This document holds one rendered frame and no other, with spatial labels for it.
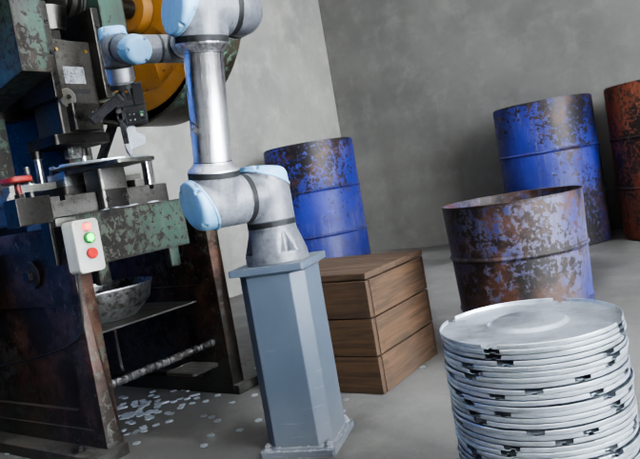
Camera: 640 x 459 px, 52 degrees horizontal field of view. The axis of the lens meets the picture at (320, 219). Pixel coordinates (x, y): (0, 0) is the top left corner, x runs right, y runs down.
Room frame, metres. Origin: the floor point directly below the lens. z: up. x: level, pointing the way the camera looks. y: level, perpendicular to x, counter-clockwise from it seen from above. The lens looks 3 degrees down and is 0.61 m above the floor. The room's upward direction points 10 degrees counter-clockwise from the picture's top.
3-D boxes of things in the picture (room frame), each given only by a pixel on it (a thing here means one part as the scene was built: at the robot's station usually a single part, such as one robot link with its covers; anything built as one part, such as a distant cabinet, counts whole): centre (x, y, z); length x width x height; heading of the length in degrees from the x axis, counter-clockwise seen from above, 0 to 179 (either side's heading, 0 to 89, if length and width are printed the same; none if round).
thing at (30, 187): (1.92, 0.83, 0.76); 0.17 x 0.06 x 0.10; 144
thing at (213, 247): (2.35, 0.69, 0.45); 0.92 x 0.12 x 0.90; 54
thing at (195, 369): (1.98, 0.62, 0.14); 0.59 x 0.10 x 0.05; 54
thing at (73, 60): (2.03, 0.70, 1.04); 0.17 x 0.15 x 0.30; 54
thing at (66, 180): (2.05, 0.73, 0.76); 0.15 x 0.09 x 0.05; 144
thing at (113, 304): (2.06, 0.73, 0.36); 0.34 x 0.34 x 0.10
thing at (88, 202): (2.06, 0.73, 0.68); 0.45 x 0.30 x 0.06; 144
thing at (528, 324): (1.07, -0.31, 0.33); 0.29 x 0.29 x 0.01
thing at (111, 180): (1.95, 0.59, 0.72); 0.25 x 0.14 x 0.14; 54
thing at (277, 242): (1.57, 0.12, 0.50); 0.15 x 0.15 x 0.10
